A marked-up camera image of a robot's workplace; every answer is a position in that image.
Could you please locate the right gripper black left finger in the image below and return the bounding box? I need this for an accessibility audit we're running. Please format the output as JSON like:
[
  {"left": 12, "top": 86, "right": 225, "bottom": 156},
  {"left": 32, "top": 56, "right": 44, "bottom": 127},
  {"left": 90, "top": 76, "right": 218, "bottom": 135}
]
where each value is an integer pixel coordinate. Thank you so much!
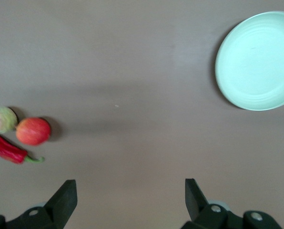
[{"left": 0, "top": 179, "right": 77, "bottom": 229}]

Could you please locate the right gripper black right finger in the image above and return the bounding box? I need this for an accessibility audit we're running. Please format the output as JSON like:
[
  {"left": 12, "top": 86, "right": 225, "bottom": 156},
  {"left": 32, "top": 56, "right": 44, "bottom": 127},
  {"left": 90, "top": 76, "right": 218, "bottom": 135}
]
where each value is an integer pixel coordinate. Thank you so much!
[{"left": 181, "top": 178, "right": 284, "bottom": 229}]

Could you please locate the red chili pepper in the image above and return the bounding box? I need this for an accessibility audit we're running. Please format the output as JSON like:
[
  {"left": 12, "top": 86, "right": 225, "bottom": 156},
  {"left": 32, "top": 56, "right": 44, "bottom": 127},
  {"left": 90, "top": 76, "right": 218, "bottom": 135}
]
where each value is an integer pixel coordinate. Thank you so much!
[{"left": 0, "top": 134, "right": 45, "bottom": 165}]

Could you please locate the red apple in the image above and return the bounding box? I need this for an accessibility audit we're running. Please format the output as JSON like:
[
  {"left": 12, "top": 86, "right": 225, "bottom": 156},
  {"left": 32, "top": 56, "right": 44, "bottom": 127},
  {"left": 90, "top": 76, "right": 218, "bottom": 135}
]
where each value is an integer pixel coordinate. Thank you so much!
[{"left": 15, "top": 117, "right": 51, "bottom": 146}]

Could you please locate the green pink peach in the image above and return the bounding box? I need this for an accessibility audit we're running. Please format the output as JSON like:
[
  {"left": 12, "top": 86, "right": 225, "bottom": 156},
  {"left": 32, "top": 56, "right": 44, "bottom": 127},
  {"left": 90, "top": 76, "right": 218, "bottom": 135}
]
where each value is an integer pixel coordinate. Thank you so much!
[{"left": 0, "top": 106, "right": 18, "bottom": 135}]

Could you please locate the light green plate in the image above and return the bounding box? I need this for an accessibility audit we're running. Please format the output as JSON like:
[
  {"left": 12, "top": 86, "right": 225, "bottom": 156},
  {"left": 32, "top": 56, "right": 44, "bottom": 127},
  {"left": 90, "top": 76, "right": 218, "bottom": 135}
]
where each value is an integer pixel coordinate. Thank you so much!
[{"left": 214, "top": 10, "right": 284, "bottom": 112}]

